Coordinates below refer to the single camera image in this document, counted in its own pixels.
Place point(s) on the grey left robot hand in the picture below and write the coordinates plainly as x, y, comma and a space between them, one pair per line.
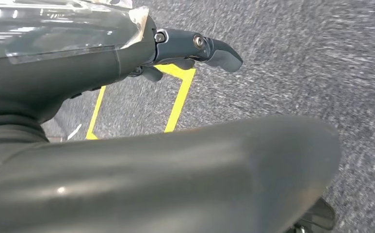
174, 180

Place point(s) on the yellow tape square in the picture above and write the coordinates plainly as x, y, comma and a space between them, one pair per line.
180, 96

